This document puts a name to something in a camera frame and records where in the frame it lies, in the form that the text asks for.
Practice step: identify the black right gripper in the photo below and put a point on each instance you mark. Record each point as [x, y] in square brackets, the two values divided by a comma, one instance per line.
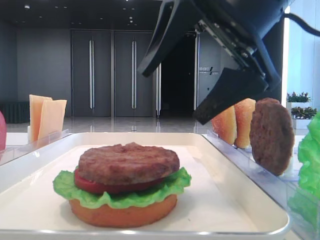
[237, 25]

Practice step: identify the red tomato slice standing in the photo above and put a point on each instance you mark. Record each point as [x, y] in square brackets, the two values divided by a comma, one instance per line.
[3, 132]

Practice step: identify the clear right long rail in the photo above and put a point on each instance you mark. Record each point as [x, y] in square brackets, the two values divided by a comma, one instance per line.
[280, 188]

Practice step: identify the orange cheese slice rear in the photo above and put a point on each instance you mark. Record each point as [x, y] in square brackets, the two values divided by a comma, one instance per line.
[35, 108]

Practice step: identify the brown meat patty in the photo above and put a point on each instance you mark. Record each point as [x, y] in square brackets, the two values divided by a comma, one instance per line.
[127, 164]
[271, 135]

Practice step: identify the upper flower planter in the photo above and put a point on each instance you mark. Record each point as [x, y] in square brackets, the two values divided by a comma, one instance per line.
[294, 100]

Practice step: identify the yellow cheese slice front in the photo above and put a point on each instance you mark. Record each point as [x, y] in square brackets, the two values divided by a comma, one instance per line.
[52, 117]

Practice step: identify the lower flower planter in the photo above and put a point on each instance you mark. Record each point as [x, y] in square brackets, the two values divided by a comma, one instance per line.
[302, 116]

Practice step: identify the green lettuce leaf standing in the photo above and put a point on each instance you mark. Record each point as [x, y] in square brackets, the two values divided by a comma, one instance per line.
[308, 160]

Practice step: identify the brown meat patty front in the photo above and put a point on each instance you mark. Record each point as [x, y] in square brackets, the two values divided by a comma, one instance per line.
[127, 164]

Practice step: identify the green lettuce leaf on bun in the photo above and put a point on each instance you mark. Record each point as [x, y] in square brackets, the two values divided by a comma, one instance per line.
[64, 185]

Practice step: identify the brown meat patty rear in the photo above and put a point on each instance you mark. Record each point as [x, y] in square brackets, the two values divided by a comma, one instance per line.
[271, 135]

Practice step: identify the bottom bread bun slice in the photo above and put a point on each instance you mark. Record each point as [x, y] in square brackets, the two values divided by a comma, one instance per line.
[131, 217]

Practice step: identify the flower planter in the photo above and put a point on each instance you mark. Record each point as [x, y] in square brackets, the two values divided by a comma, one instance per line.
[302, 116]
[294, 100]

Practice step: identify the red tomato slice on stack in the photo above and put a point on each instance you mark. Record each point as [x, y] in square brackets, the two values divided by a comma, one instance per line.
[99, 188]

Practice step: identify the orange bread bun slice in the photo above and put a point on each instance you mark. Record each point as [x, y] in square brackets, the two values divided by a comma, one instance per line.
[243, 114]
[225, 125]

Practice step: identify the white rectangular tray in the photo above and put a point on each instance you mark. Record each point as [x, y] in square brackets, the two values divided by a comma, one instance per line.
[222, 202]

